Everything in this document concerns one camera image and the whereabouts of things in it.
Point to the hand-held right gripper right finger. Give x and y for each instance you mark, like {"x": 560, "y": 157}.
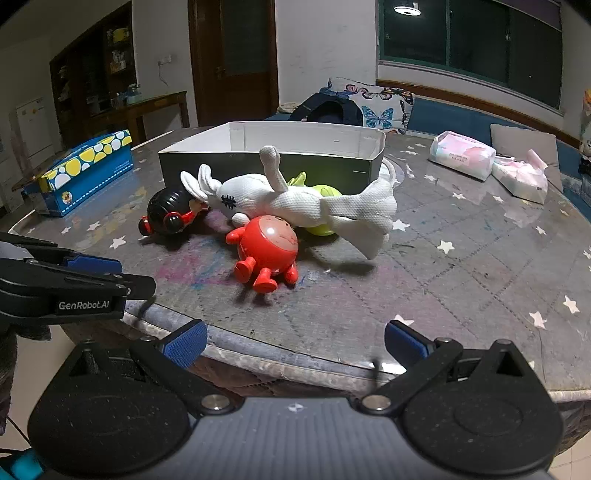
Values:
{"x": 406, "y": 341}

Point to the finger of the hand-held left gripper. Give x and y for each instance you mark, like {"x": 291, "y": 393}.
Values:
{"x": 106, "y": 286}
{"x": 92, "y": 265}

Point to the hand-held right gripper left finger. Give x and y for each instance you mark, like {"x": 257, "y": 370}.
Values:
{"x": 187, "y": 344}

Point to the red round toy figure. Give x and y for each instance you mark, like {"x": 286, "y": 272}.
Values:
{"x": 270, "y": 244}

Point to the white plush rabbit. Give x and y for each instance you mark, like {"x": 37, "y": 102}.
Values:
{"x": 332, "y": 205}

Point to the green toy figure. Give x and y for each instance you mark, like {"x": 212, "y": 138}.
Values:
{"x": 325, "y": 191}

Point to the white cardboard box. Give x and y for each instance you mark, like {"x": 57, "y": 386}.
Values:
{"x": 300, "y": 138}

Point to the black-haired doll with red headphones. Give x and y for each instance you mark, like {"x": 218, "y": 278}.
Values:
{"x": 168, "y": 210}

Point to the blue box with yellow spots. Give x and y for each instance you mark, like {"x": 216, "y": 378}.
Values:
{"x": 87, "y": 170}

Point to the white refrigerator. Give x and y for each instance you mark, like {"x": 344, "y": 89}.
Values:
{"x": 34, "y": 124}

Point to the wooden side table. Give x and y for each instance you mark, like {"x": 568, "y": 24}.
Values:
{"x": 152, "y": 104}

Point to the pink white tissue pack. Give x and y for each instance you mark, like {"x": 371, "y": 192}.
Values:
{"x": 459, "y": 154}

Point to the wooden display cabinet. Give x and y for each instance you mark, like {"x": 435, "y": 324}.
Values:
{"x": 92, "y": 69}

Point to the opened pink tissue pack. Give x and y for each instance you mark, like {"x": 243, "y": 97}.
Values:
{"x": 521, "y": 177}

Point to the grey cushion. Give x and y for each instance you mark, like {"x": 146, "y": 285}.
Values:
{"x": 521, "y": 138}

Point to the butterfly print pillow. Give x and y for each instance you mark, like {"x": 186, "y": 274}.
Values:
{"x": 383, "y": 106}

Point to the dark blue backpack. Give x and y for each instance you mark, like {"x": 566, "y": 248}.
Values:
{"x": 330, "y": 108}

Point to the brown wooden door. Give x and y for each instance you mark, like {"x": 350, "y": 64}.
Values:
{"x": 231, "y": 55}

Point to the dark window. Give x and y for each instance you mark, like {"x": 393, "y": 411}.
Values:
{"x": 471, "y": 41}

